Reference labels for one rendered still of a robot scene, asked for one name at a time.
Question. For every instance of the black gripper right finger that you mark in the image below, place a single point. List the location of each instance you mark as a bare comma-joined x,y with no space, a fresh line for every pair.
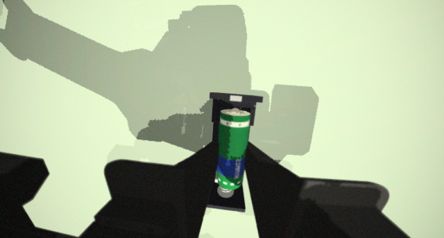
280,197

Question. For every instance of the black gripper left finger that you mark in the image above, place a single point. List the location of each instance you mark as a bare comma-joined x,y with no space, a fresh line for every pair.
186,184

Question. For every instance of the green cylindrical battery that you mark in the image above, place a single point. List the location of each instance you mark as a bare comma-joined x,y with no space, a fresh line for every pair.
233,139

